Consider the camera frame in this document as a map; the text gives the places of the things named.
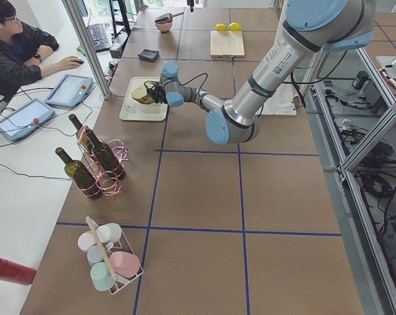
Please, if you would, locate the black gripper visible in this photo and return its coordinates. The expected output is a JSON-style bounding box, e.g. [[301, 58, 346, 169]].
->
[[144, 81, 167, 104]]

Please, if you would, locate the white round plate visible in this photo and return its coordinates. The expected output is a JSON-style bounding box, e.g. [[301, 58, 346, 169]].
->
[[130, 85, 155, 105]]

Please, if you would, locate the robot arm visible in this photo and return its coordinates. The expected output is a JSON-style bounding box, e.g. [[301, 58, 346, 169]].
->
[[144, 0, 376, 144]]

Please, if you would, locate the white bear serving tray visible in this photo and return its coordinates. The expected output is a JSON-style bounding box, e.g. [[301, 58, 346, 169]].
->
[[119, 77, 168, 121]]

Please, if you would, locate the folded grey cloth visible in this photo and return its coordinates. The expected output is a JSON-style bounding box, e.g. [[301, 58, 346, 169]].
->
[[138, 49, 159, 62]]

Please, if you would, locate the pink bowl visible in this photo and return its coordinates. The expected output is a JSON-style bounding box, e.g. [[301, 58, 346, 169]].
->
[[155, 18, 172, 33]]

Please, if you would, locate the metal scoop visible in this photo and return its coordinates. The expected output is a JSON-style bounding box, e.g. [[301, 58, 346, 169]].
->
[[154, 12, 184, 24]]

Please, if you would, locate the black keyboard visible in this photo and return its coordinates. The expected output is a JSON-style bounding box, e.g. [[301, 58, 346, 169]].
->
[[87, 23, 111, 53]]

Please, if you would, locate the wooden cutting board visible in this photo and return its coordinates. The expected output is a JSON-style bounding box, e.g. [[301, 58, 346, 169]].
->
[[210, 30, 245, 58]]

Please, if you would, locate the dark green wine bottle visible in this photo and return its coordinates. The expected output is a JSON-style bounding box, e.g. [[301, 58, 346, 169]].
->
[[86, 128, 126, 180]]

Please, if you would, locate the blue teach pendant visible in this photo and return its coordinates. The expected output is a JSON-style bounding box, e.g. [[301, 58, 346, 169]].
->
[[45, 74, 93, 109], [0, 98, 55, 142]]

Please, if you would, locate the yellow lemon half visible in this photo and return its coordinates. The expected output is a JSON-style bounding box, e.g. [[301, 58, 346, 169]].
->
[[228, 22, 241, 32], [215, 23, 228, 31]]

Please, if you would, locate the white cup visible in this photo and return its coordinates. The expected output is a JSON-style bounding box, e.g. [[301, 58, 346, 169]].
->
[[96, 222, 122, 243]]

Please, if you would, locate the seated person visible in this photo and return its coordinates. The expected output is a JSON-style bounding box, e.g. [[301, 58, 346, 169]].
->
[[0, 1, 80, 102]]

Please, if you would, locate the light pink cup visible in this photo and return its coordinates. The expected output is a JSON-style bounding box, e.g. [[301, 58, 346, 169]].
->
[[77, 231, 96, 253]]

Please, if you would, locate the grey cup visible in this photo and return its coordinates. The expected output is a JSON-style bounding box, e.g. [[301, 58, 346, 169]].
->
[[87, 245, 104, 267]]

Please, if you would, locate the salmon pink cup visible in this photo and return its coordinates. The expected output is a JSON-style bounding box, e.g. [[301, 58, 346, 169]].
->
[[109, 251, 140, 278]]

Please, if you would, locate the mint green cup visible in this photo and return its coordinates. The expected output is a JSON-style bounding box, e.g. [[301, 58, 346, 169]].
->
[[90, 262, 115, 291]]

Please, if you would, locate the red cylinder bottle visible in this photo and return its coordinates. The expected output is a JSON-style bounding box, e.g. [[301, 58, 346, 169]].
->
[[0, 257, 37, 285]]

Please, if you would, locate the copper wire bottle rack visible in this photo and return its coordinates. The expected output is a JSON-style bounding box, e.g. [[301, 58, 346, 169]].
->
[[77, 125, 127, 198]]

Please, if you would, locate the aluminium frame post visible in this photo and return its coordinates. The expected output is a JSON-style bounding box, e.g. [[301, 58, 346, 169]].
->
[[62, 0, 111, 100]]

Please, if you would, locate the white wire cup rack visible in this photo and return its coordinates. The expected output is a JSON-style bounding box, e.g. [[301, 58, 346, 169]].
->
[[78, 217, 144, 295]]

